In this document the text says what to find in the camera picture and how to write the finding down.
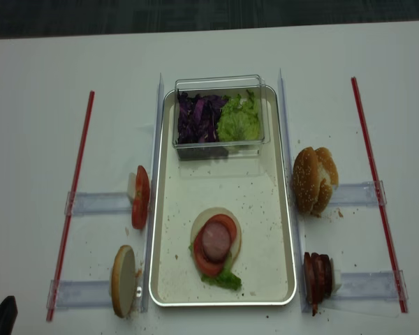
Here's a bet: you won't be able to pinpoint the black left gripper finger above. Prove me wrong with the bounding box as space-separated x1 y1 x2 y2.
0 296 18 335

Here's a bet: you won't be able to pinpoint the shredded purple cabbage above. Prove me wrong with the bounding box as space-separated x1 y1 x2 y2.
177 91 229 144

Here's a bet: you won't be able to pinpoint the standing tomato slices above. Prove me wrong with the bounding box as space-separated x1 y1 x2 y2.
131 165 150 230

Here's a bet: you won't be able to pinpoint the tomato slice on tray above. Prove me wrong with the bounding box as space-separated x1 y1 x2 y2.
191 213 242 278

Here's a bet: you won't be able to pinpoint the lettuce leaf on tray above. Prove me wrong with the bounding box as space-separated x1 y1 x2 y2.
189 244 242 291

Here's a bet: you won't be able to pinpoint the pink meat patty on tray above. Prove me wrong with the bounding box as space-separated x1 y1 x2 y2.
202 221 231 262

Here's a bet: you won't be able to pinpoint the green lettuce in container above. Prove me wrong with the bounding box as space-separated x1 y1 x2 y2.
216 89 260 142

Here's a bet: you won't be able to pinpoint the standing meat slices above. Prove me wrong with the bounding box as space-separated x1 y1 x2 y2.
303 252 334 316

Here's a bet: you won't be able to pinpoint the standing bun slice left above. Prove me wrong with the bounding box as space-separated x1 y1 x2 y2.
110 245 136 318

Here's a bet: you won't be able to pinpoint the red strip left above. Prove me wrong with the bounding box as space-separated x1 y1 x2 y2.
45 90 96 322

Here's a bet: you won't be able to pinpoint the red strip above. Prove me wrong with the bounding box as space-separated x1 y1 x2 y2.
351 77 409 313
45 90 96 322

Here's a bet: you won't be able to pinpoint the white metal tray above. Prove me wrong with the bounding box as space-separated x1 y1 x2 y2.
149 87 297 307

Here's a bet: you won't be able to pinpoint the bottom bun slice on tray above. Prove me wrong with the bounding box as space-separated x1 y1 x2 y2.
191 207 242 262

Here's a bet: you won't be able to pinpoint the clear plastic container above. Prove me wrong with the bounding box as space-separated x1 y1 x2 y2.
172 75 270 161

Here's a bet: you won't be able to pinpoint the white stopper block right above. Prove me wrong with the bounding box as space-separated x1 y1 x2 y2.
330 258 341 295

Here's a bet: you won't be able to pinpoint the sesame burger buns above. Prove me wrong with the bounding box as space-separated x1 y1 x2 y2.
293 147 339 216

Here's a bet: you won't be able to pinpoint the clear holder lower right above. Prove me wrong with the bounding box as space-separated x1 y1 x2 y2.
318 271 409 318

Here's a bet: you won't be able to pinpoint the clear holder upper right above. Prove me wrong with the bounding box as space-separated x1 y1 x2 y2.
328 181 387 207

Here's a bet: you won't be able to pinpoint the red strip right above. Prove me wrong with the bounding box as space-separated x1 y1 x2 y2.
351 77 409 313

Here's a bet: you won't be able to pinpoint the clear vertical rail left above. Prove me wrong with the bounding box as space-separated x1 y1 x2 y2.
139 74 164 313

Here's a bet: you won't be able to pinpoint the clear vertical rail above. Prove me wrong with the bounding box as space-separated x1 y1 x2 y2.
139 74 164 313
277 69 311 314

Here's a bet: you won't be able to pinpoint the clear vertical rail right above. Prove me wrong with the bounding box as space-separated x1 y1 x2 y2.
277 69 311 314

